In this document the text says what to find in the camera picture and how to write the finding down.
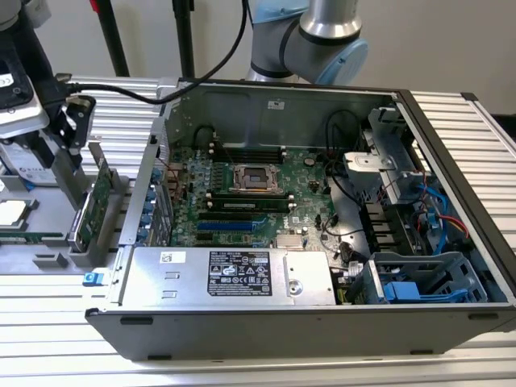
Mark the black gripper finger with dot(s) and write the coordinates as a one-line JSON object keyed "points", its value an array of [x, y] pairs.
{"points": [[82, 109], [62, 125]]}

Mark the green graphics card black fan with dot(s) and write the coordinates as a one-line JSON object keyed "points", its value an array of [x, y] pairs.
{"points": [[96, 193]]}

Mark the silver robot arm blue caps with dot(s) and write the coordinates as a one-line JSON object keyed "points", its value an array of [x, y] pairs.
{"points": [[322, 24]]}

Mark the hard disk blue carrier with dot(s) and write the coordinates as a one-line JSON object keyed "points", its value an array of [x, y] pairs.
{"points": [[28, 169]]}

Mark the black stand pole red clamp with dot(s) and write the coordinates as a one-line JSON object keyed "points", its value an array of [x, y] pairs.
{"points": [[111, 36]]}

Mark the grey parts rack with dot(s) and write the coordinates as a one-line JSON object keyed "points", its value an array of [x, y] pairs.
{"points": [[48, 213]]}

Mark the blue card retention clip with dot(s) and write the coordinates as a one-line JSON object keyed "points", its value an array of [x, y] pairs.
{"points": [[142, 235], [151, 196], [148, 208], [145, 221], [156, 175]]}

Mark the silver CPU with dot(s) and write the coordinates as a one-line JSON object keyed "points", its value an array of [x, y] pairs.
{"points": [[12, 213]]}

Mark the metal rear port stack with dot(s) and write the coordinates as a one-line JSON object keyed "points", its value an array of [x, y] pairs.
{"points": [[174, 181]]}

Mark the green RAM stick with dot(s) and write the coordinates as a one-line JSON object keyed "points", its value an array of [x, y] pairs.
{"points": [[20, 238]]}

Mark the small blue latch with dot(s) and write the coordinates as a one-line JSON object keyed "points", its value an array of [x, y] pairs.
{"points": [[92, 279]]}

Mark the black RAM slot bank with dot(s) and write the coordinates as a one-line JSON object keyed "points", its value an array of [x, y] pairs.
{"points": [[250, 196], [250, 153]]}

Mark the long black expansion slot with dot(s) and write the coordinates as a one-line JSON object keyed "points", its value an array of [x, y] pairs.
{"points": [[223, 216]]}

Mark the blue expansion slot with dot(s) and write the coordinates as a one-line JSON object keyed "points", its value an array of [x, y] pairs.
{"points": [[223, 226]]}

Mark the metal CPU socket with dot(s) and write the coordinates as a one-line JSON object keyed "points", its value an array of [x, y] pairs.
{"points": [[254, 177]]}

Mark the silver power supply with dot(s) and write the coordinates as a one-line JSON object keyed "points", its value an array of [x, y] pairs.
{"points": [[193, 282]]}

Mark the green motherboard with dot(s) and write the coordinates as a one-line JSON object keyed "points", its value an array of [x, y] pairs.
{"points": [[298, 189]]}

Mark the silver coin battery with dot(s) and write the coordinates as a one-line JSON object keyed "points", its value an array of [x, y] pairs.
{"points": [[309, 161]]}

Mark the silver finned heatsink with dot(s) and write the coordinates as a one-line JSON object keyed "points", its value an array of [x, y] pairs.
{"points": [[289, 241]]}

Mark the open grey PC case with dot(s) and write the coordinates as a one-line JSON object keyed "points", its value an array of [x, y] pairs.
{"points": [[282, 334]]}

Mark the silver metal drive cage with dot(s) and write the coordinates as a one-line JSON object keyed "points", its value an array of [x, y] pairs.
{"points": [[397, 133]]}

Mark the blue plastic drive latch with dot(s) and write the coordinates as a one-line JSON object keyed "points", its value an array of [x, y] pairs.
{"points": [[403, 291]]}

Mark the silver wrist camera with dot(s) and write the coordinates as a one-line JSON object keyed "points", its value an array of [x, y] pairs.
{"points": [[24, 117]]}

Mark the black plastic fan duct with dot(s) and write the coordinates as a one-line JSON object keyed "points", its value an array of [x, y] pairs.
{"points": [[379, 225]]}

